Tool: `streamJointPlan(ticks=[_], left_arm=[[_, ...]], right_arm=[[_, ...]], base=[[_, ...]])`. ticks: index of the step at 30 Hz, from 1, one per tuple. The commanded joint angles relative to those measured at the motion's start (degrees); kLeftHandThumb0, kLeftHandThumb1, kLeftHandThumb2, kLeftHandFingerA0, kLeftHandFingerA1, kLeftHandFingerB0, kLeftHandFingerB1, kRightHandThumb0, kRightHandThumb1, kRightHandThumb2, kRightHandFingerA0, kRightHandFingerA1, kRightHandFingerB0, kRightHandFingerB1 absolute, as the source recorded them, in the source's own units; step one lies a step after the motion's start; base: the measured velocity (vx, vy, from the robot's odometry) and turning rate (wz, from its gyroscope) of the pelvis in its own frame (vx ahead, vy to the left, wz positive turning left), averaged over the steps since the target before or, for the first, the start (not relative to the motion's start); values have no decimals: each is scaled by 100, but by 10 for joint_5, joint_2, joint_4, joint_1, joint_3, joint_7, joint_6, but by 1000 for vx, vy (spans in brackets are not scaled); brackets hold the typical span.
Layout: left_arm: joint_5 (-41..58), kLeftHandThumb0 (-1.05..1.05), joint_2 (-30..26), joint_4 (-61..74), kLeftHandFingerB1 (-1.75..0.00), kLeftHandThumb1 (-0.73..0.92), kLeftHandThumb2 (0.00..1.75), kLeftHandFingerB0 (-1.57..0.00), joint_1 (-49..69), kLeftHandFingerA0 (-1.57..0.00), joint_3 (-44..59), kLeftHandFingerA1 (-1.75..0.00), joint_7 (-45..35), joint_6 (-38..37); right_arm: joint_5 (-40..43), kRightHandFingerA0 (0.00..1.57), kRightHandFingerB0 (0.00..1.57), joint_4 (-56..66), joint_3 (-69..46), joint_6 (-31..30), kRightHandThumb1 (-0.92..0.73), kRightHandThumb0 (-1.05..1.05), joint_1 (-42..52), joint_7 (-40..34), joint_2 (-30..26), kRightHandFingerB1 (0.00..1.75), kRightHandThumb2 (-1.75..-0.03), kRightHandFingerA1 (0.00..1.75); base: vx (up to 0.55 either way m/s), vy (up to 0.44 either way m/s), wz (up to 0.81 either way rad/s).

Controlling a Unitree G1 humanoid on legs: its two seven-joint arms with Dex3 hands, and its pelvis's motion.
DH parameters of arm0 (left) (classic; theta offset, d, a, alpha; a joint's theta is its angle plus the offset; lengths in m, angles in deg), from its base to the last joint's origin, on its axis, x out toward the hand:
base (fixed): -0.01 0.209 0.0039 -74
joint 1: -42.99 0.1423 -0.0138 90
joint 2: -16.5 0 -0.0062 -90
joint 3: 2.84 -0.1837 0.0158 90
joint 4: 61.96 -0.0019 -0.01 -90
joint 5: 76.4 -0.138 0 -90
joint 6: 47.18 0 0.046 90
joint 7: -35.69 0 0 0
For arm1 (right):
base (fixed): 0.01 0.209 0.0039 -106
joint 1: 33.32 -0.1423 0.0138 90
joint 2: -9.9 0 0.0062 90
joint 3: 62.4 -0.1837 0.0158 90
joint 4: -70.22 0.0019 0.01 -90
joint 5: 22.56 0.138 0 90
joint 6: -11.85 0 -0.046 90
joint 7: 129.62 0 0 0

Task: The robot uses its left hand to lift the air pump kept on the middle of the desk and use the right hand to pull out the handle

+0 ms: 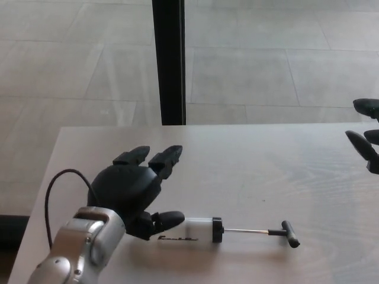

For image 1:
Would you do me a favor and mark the black floor skirting strip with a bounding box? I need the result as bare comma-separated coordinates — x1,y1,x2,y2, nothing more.
0,215,31,250

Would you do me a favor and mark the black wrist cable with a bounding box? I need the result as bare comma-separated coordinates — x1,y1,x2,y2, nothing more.
44,168,97,248

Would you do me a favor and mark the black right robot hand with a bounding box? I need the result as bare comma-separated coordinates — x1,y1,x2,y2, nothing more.
345,98,379,174

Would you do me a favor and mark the white air pump black handle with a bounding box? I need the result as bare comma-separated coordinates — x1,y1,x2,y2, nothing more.
147,217,301,249

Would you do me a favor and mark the black vertical frame post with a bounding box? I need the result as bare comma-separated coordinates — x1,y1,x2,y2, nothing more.
151,0,187,127

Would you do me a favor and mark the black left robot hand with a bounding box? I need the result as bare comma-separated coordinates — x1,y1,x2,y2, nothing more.
88,144,186,241

